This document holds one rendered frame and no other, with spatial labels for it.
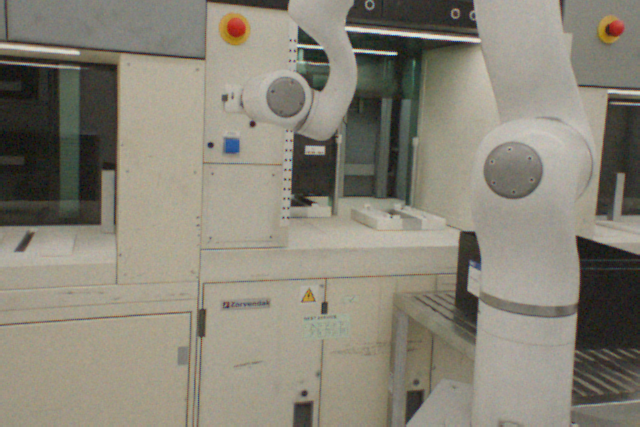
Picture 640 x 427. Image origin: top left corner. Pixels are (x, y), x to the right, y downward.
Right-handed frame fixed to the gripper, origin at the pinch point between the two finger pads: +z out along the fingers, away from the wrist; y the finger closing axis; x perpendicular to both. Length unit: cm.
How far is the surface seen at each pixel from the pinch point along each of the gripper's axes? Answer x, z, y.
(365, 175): -24, 102, 69
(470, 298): -40, -10, 49
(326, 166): -17, 54, 36
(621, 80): 10, 12, 102
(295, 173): -20, 54, 27
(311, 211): -31, 54, 32
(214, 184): -18.5, 13.2, -3.5
